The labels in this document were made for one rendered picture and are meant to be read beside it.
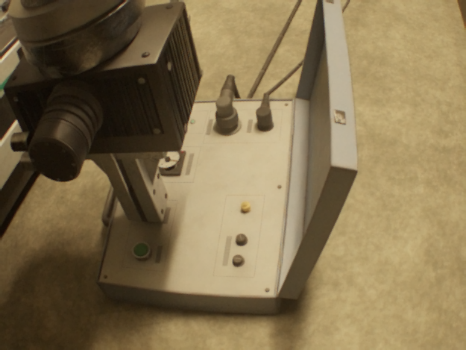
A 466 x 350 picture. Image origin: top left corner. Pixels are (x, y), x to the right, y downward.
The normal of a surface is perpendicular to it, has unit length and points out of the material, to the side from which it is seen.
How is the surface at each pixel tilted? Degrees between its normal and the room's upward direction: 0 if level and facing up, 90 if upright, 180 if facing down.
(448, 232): 0
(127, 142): 90
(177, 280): 0
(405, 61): 0
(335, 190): 90
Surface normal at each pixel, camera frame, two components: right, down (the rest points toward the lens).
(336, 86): 0.11, -0.63
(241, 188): -0.15, -0.65
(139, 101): -0.12, 0.76
